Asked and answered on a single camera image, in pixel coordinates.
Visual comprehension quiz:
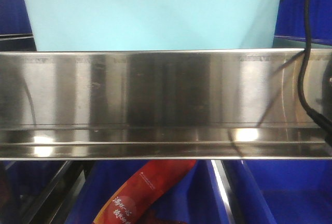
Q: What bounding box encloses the steel divider rail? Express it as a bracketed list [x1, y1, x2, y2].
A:
[211, 160, 244, 223]

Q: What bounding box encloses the dark blue bin lower right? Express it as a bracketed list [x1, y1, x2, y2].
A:
[223, 159, 332, 224]

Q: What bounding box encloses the stainless steel shelf rail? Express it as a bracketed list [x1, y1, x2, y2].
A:
[1, 48, 331, 160]

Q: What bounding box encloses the black cable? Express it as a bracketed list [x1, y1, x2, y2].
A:
[297, 0, 332, 147]

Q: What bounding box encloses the dark blue bin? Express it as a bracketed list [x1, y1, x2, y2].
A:
[223, 159, 332, 224]
[275, 0, 331, 45]
[1, 0, 32, 35]
[65, 160, 229, 223]
[3, 161, 64, 207]

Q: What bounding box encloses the dark blue bin upper left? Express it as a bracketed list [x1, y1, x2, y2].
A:
[1, 0, 32, 35]

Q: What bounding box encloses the dark blue bin lower left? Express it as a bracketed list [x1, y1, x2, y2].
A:
[3, 161, 64, 207]

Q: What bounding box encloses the light blue plastic bin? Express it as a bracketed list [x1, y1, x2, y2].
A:
[24, 0, 280, 51]

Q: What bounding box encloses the dark blue bin upper right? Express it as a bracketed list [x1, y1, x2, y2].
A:
[275, 0, 331, 45]

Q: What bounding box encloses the dark blue bin lower middle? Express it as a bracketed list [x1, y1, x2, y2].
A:
[65, 160, 229, 223]

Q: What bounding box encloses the red snack package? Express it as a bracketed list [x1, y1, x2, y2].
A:
[93, 159, 197, 223]

